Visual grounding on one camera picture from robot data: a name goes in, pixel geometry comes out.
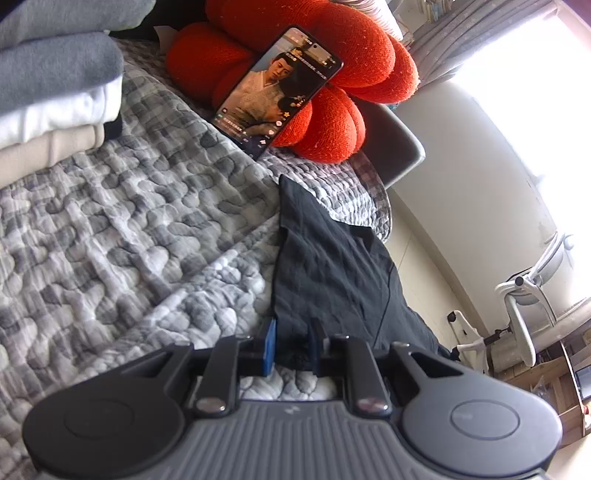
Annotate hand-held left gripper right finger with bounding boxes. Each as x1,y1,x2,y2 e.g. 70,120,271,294
308,318,469,415

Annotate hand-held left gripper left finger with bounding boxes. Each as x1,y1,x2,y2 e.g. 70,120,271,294
122,318,279,415

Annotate black t-shirt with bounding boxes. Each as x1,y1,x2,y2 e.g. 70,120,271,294
272,174,455,374

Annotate silver waste bin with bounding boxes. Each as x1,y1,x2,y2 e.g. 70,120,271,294
489,330,527,374

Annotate grey patterned quilt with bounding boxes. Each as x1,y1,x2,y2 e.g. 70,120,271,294
0,37,393,462

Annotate white office chair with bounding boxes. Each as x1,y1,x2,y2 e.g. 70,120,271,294
447,231,578,374

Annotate grey sofa armrest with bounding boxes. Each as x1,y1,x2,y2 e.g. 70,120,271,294
355,99,426,190

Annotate wooden desk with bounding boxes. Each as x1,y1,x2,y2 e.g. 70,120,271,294
501,318,591,444

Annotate smartphone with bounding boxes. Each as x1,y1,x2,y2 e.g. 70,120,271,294
212,26,345,161

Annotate laptop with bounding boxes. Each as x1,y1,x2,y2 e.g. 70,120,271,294
575,357,591,402

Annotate red flower cushion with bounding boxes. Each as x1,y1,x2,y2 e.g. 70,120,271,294
165,0,419,163

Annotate beige folded garment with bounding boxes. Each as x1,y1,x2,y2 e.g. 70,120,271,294
0,122,109,169

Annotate white folded garment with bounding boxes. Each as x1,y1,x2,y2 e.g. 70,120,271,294
0,76,122,148

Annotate window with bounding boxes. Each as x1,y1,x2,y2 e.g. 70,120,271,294
443,0,591,324

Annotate grey curtain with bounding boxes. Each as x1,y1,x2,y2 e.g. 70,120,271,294
402,0,561,84

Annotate grey folded sweater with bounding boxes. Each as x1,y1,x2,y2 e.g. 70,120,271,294
0,32,125,121

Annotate light grey folded garment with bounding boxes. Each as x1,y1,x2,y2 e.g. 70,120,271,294
0,0,158,47

